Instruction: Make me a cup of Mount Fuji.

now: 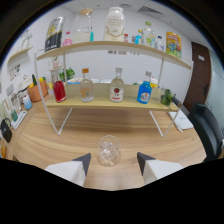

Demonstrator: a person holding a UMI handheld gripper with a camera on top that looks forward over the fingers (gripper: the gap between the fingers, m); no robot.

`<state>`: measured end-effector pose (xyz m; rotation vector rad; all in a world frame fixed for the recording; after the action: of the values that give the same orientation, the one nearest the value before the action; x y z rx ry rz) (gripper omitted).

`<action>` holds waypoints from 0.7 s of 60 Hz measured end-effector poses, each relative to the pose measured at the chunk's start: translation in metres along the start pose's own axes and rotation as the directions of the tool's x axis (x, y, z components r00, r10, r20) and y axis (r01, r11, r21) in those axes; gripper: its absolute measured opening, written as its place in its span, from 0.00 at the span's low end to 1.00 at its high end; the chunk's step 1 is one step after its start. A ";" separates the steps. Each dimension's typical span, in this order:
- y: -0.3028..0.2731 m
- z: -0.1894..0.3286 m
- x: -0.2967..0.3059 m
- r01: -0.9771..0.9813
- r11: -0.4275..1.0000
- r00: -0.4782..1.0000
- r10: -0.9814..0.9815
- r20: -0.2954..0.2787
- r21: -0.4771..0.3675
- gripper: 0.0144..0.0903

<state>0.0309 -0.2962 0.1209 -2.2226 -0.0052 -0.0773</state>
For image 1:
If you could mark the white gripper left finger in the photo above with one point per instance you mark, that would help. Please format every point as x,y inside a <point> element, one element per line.
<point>71,170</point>

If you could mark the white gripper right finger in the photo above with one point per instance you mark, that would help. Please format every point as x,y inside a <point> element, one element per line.
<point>156,168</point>

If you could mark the blue liquid bottle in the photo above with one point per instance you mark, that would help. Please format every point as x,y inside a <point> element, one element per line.
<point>144,93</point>

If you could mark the clear bottle with orange cap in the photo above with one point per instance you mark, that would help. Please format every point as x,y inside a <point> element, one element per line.
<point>86,90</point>

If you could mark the large clear jar cork lid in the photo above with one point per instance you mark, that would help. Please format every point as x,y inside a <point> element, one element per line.
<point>82,28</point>

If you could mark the white milk bottle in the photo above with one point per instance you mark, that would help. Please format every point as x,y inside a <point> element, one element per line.
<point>114,26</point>

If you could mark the clear glass cup with ice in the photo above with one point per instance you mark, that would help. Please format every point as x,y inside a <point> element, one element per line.
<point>109,151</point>

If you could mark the blue and white cup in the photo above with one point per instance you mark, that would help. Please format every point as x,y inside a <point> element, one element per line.
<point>27,103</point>

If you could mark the white notebook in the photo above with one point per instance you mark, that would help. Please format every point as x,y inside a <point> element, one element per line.
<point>181,120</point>

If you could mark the black armchair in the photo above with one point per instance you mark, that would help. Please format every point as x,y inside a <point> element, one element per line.
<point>206,128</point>

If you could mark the small jar of green leaves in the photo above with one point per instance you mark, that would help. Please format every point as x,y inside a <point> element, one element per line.
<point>166,97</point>

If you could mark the white flat device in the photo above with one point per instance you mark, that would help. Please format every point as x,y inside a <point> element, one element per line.
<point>19,119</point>

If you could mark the two-tier wooden shelf rack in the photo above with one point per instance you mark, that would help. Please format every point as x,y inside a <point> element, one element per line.
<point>106,103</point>

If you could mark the black handbag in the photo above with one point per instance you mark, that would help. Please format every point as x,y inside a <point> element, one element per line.
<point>6,131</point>

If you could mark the red liquid glass bottle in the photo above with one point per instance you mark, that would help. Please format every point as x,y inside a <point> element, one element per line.
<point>59,92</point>

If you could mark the white and yellow tub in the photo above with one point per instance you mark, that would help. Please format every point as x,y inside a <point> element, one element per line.
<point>154,82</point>

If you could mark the clear bottle with red label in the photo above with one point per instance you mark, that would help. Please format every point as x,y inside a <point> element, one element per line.
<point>117,90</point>

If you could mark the green potted plant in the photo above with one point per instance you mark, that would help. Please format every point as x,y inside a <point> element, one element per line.
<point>68,74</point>

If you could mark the brown door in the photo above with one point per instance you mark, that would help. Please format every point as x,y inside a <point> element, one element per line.
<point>198,76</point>

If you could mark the small clear water bottle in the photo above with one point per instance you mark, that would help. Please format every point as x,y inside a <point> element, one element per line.
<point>159,44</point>

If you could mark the yellow snack bag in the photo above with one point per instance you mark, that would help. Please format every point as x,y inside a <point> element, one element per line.
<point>173,45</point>

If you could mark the small pink bottle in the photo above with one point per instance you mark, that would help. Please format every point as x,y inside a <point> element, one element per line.
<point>67,41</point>

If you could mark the clear bottle with green cap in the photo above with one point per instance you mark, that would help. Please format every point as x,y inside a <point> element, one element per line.
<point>148,36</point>

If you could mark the black and yellow can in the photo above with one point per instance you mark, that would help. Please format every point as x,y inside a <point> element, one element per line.
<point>54,35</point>

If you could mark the small teal bottle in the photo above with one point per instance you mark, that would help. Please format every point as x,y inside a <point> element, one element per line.
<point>91,35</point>

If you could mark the wooden wall shelf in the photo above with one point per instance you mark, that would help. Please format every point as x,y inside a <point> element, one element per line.
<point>20,54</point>

